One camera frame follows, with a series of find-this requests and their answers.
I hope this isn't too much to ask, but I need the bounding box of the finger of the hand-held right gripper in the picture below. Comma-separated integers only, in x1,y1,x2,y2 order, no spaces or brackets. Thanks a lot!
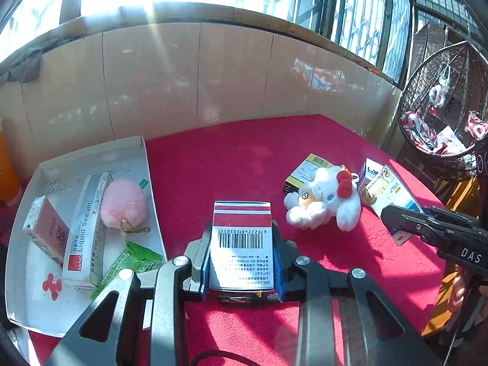
381,205,455,250
421,205,481,230

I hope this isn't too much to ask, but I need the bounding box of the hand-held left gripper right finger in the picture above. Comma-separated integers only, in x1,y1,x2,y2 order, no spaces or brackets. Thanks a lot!
270,219,445,366

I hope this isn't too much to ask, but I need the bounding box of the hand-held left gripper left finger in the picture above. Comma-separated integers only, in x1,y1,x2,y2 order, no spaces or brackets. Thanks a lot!
44,220,214,366

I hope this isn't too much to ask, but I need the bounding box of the red white barcode box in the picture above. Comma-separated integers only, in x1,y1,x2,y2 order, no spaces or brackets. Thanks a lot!
209,200,276,290

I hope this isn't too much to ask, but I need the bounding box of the white yellow blue medicine box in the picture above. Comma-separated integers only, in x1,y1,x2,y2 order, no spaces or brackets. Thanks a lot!
360,165,425,245

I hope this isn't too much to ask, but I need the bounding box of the white cardboard tray box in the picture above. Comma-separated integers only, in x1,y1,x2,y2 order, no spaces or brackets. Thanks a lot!
5,135,168,338

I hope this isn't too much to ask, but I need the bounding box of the person's right hand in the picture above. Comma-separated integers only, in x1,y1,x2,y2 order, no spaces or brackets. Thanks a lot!
447,272,469,312

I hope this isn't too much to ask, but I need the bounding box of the small white purple box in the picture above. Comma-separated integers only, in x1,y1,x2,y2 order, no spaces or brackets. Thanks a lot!
357,158,385,195

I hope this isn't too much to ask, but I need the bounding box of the green packet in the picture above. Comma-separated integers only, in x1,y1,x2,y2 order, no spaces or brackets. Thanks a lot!
90,241,164,301

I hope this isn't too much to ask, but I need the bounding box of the white plush cat toy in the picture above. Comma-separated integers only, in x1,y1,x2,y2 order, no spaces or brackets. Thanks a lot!
284,165,362,232

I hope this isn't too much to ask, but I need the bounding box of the red white patterned cushion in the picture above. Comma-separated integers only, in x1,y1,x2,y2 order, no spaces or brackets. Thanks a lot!
400,111,438,151
466,111,488,138

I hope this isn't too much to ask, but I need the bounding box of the yellow black white box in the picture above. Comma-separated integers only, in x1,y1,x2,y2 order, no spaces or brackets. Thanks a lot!
283,154,335,195

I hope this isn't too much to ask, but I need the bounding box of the red table mat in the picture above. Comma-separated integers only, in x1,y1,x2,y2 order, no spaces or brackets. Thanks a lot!
28,113,447,366

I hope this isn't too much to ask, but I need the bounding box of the small white hanging plush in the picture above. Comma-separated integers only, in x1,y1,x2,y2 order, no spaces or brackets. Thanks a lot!
429,78,450,103

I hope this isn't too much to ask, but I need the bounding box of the grey white sealant box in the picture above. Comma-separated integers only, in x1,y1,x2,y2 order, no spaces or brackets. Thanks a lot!
62,173,114,289

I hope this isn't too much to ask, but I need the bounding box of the wicker hanging egg chair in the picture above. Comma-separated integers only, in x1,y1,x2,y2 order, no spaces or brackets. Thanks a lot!
397,23,488,181

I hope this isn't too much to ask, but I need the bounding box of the pink box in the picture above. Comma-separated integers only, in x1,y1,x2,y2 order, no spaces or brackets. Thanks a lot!
22,196,71,267

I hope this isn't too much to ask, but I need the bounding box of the brown woven panel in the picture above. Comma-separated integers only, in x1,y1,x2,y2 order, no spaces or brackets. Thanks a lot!
414,23,447,67

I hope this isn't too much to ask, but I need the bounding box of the window with metal grille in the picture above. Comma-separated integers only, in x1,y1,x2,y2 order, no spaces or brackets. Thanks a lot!
0,0,416,88

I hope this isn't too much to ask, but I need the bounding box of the orange container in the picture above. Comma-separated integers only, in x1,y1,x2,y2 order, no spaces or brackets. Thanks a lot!
0,120,20,203

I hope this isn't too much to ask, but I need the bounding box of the grey cloth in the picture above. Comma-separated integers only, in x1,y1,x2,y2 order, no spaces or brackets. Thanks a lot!
0,44,42,84

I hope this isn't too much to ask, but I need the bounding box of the pink fluffy pompom keychain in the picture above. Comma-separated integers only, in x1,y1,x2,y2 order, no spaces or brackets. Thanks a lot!
100,178,151,234

